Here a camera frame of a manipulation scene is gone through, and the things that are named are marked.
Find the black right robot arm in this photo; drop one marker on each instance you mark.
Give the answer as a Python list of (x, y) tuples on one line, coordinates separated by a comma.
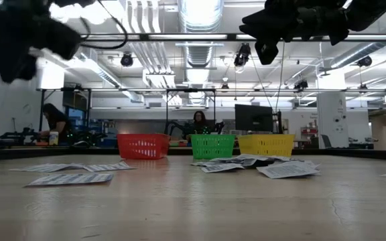
[(370, 13)]

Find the white blue-striped bandage packet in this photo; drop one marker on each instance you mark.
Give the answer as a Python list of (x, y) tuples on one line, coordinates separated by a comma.
[(109, 166), (47, 167), (69, 179)]

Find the grey office chair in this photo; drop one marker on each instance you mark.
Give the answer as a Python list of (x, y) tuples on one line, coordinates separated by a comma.
[(326, 140)]

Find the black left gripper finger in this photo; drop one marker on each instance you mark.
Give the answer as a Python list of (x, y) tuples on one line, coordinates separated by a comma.
[(3, 67), (25, 67)]

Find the black background robot arm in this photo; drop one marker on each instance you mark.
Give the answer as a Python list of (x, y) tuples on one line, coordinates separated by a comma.
[(22, 135)]

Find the yellow plastic basket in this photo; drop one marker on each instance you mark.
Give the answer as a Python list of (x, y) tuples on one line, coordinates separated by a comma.
[(266, 144)]

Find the green plastic basket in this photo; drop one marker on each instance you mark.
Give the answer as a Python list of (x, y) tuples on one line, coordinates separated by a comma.
[(212, 147)]

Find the silver ventilation duct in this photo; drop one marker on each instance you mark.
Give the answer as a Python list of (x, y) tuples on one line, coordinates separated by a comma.
[(199, 20)]

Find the black overhead light bar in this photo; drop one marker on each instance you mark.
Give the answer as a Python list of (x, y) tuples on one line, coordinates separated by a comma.
[(230, 37)]

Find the black ceiling spotlight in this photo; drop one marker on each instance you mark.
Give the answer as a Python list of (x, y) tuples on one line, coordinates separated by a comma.
[(365, 61), (243, 54), (126, 60)]

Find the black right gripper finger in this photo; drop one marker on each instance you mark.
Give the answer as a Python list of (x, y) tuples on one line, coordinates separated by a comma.
[(273, 33), (270, 17)]

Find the large black computer monitor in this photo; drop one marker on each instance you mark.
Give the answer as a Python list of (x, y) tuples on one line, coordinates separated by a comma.
[(253, 117)]

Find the white square pillar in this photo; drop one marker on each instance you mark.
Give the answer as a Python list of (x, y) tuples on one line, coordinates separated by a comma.
[(332, 117)]

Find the person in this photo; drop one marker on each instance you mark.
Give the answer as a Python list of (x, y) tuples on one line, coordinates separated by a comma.
[(199, 122), (57, 122)]

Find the white bottle yellow label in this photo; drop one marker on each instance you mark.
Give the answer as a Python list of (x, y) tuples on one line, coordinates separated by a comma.
[(54, 139)]

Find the black background rack frame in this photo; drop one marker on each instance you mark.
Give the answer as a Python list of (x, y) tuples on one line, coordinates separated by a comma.
[(167, 110)]

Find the red plastic basket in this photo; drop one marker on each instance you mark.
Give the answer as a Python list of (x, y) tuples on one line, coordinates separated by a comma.
[(142, 147)]

